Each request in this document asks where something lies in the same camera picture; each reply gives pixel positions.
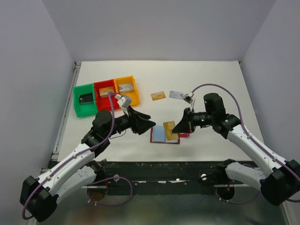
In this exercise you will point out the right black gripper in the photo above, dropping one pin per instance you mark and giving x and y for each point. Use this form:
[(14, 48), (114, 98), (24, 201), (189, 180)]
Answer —
[(187, 120)]

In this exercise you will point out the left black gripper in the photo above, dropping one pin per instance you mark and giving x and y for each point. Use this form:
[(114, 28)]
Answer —
[(137, 127)]

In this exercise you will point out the gold VIP card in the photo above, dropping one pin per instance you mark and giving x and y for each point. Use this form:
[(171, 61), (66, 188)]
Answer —
[(158, 95), (168, 127)]

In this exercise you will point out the red leather card holder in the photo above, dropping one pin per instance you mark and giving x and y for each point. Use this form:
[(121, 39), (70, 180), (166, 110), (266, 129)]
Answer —
[(157, 135)]

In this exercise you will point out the white VIP card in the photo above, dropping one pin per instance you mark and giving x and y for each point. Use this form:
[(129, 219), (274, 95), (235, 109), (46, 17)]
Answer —
[(176, 94)]

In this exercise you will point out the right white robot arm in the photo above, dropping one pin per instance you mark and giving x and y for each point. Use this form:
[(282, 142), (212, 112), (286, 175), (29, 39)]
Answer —
[(276, 178)]

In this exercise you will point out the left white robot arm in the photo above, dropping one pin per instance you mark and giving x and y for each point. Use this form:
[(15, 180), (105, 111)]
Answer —
[(40, 196)]

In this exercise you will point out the silver card stack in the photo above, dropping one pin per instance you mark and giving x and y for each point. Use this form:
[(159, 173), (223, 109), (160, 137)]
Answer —
[(126, 88)]

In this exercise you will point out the gold card stack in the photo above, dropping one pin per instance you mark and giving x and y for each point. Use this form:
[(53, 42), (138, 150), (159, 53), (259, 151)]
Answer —
[(103, 92)]

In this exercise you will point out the black card stack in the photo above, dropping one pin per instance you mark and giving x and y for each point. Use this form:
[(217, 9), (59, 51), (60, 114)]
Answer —
[(85, 99)]

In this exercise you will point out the yellow plastic bin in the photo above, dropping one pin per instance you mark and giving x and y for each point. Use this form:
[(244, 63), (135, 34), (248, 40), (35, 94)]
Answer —
[(133, 95)]

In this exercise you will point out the red plastic bin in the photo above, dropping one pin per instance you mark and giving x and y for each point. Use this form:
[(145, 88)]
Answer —
[(103, 103)]

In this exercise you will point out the green plastic bin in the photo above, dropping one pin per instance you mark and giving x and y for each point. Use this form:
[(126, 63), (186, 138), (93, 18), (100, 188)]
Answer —
[(84, 110)]

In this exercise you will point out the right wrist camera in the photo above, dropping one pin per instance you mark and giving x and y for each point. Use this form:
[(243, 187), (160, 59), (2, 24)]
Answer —
[(189, 98)]

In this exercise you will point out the aluminium frame rail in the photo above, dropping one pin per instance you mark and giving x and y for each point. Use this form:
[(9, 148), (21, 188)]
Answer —
[(56, 148)]

